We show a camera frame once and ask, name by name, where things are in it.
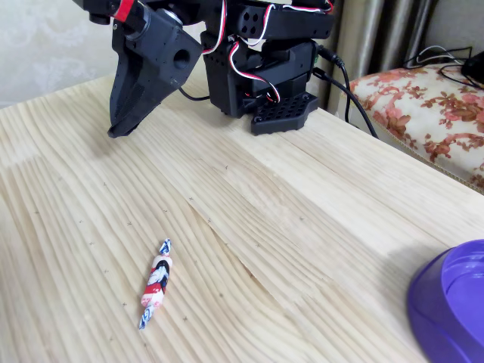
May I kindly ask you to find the small red white object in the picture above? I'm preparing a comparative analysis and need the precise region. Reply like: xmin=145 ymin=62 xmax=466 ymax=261
xmin=138 ymin=237 xmax=174 ymax=330

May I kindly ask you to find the purple bowl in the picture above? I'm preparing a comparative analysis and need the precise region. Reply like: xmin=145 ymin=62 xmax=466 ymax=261
xmin=406 ymin=238 xmax=484 ymax=363

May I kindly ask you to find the beige curtain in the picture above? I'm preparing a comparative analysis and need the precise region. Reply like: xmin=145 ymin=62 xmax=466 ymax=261
xmin=327 ymin=0 xmax=442 ymax=114

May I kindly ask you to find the floral cushion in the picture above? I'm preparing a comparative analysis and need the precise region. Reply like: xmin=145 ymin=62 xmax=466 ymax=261
xmin=349 ymin=63 xmax=484 ymax=194

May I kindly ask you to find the black device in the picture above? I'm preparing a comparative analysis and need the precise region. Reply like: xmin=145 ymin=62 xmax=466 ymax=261
xmin=460 ymin=51 xmax=484 ymax=83

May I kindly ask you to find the black camera cable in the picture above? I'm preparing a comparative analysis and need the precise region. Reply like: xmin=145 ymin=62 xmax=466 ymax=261
xmin=178 ymin=86 xmax=211 ymax=102

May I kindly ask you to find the black camera with red tape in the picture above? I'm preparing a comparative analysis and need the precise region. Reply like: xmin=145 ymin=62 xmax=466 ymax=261
xmin=88 ymin=0 xmax=153 ymax=41

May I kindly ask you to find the red white black servo wire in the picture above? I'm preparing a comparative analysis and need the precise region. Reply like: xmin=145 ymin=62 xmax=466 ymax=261
xmin=228 ymin=36 xmax=281 ymax=104
xmin=201 ymin=0 xmax=228 ymax=56

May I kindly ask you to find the black power cable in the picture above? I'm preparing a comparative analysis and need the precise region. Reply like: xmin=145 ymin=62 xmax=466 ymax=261
xmin=315 ymin=44 xmax=353 ymax=126

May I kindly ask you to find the black USB cable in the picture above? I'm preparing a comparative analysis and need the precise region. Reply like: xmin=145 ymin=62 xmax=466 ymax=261
xmin=312 ymin=67 xmax=380 ymax=139

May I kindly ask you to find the thin black cable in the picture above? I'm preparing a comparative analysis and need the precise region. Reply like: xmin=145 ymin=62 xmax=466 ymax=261
xmin=402 ymin=45 xmax=474 ymax=71

